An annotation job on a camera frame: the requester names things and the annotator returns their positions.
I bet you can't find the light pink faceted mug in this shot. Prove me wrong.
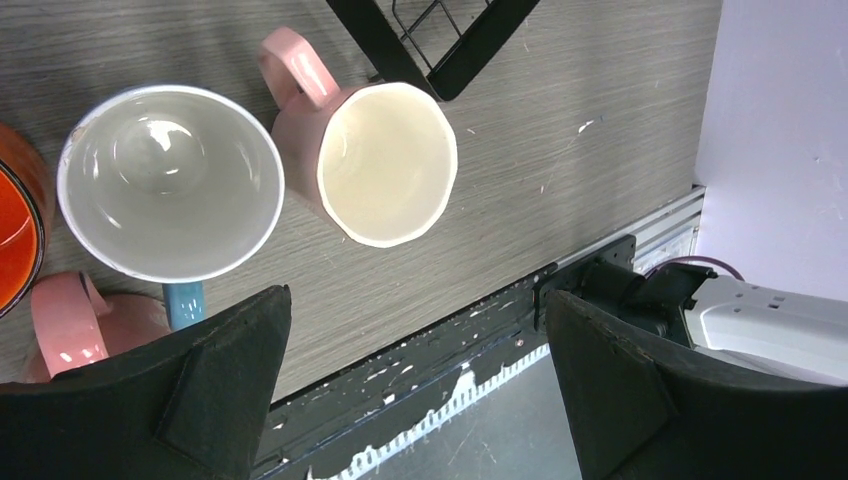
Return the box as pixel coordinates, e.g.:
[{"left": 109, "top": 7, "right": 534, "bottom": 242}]
[{"left": 258, "top": 27, "right": 458, "bottom": 249}]

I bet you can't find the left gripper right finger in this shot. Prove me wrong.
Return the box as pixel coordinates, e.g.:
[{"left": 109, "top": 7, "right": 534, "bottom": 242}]
[{"left": 546, "top": 291, "right": 847, "bottom": 479}]

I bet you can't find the pink patterned mug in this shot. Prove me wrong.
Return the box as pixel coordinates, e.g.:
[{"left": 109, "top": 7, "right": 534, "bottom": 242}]
[{"left": 20, "top": 271, "right": 171, "bottom": 383}]

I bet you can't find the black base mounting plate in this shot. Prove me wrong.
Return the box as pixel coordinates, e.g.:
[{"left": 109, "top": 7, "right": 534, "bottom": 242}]
[{"left": 251, "top": 234, "right": 637, "bottom": 479}]

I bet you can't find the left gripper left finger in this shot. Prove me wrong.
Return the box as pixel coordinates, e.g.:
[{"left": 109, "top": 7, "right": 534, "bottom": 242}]
[{"left": 1, "top": 285, "right": 292, "bottom": 479}]

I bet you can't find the black wire dish rack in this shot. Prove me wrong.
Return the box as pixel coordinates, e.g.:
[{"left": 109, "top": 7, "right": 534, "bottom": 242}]
[{"left": 328, "top": 0, "right": 538, "bottom": 102}]

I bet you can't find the blue mug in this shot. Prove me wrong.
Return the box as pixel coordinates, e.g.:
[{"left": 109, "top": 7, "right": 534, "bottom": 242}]
[{"left": 56, "top": 84, "right": 285, "bottom": 330}]

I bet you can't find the large orange mug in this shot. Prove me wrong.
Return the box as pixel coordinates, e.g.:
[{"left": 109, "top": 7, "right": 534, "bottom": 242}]
[{"left": 1, "top": 124, "right": 56, "bottom": 315}]

